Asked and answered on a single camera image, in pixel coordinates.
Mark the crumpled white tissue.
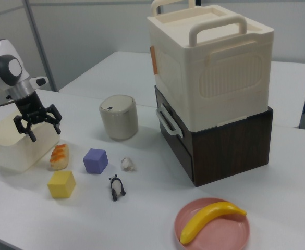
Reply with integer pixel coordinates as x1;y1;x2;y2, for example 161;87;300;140
120;157;138;173

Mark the white plastic basket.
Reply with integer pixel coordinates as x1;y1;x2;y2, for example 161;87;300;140
0;121;60;173

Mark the white drawer handle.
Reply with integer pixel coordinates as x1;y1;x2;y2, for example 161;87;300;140
155;103;185;137

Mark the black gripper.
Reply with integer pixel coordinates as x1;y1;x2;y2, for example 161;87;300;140
13;91;64;143

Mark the yellow toy banana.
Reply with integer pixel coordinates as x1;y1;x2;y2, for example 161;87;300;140
180;201;248;245

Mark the purple cube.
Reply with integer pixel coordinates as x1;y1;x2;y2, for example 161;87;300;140
82;148;109;174

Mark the toy panda figure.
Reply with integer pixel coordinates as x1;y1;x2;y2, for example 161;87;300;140
108;174;127;202

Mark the dark brown drawer cabinet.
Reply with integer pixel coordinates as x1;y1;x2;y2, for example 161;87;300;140
154;85;274;188

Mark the yellow cube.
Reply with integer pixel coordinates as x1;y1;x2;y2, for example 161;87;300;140
47;170;77;199

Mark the beige lidded trash can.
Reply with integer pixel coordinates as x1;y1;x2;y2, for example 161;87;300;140
99;95;139;142

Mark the toy bread with orange glaze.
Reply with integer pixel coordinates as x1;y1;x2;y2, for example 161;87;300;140
50;143;70;171

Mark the orange box latch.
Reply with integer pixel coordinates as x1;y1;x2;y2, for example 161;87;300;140
149;44;158;77

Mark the pink plate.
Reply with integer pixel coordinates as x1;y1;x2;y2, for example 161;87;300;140
174;197;251;250

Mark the cream storage box with handles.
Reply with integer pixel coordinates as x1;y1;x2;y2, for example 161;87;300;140
147;0;275;131

